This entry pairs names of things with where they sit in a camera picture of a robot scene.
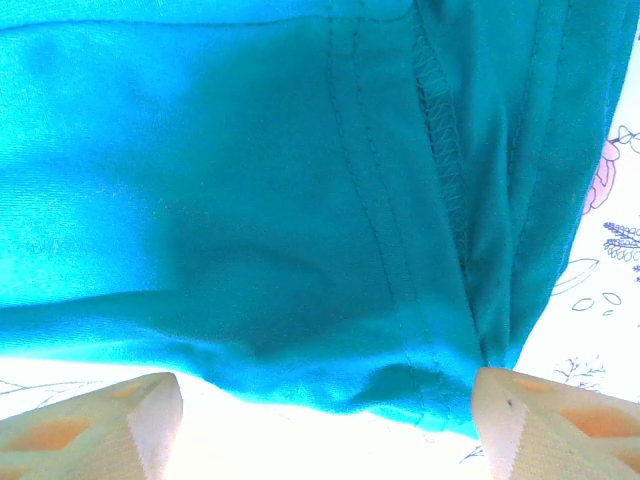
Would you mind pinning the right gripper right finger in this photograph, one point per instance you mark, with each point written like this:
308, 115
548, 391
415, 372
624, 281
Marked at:
560, 435

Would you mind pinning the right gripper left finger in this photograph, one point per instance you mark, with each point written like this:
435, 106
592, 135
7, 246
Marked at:
75, 440

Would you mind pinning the teal printed t-shirt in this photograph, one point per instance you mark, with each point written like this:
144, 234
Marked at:
250, 200

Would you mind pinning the floral tablecloth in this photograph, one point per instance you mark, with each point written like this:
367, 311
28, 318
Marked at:
300, 440

